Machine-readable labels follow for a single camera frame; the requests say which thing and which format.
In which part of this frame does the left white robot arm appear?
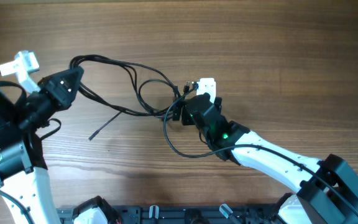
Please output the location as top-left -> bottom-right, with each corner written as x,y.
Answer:
0,67 -> 84,223

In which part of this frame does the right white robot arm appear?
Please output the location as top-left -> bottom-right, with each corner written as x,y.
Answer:
170,93 -> 358,223

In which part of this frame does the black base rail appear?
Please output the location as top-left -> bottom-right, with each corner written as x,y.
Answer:
56,203 -> 291,224

